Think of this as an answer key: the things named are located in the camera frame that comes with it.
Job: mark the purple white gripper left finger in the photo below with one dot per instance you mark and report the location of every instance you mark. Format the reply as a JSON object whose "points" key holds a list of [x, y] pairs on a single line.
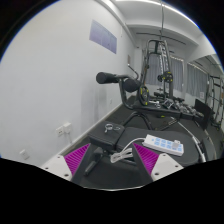
{"points": [[70, 167]]}

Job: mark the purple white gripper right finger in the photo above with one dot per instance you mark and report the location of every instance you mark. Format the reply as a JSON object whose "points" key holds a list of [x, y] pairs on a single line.
{"points": [[153, 166]]}

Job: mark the white charger plug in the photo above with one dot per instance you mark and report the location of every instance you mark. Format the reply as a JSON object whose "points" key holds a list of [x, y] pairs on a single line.
{"points": [[175, 144]]}

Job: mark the white power strip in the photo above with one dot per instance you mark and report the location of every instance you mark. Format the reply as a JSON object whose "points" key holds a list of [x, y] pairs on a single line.
{"points": [[163, 145]]}

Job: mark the black padded weight bench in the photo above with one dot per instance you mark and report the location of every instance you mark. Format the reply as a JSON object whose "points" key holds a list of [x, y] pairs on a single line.
{"points": [[119, 157]]}

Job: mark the metal carabiner clip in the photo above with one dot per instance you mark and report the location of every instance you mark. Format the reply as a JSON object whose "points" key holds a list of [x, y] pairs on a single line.
{"points": [[108, 127]]}

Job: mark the dumbbell rack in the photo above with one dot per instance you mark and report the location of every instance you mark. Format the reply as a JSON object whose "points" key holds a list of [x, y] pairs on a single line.
{"points": [[178, 104]]}

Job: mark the black foam roller pads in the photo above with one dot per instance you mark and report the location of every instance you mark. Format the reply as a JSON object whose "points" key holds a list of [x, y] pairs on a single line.
{"points": [[129, 84]]}

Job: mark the white wall socket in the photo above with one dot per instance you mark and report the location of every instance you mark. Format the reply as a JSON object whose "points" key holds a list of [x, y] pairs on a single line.
{"points": [[24, 154], [65, 128]]}

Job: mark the white wall socket lower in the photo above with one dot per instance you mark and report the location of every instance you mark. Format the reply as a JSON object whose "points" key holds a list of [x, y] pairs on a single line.
{"points": [[24, 154]]}

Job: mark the cable weight machine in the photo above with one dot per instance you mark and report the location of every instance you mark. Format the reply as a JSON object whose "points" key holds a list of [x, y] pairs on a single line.
{"points": [[159, 48]]}

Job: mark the wall mirror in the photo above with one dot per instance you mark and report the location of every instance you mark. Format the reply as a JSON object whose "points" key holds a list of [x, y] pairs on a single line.
{"points": [[205, 84]]}

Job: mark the purple wall poster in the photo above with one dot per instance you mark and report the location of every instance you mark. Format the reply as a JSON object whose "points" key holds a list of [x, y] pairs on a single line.
{"points": [[100, 35]]}

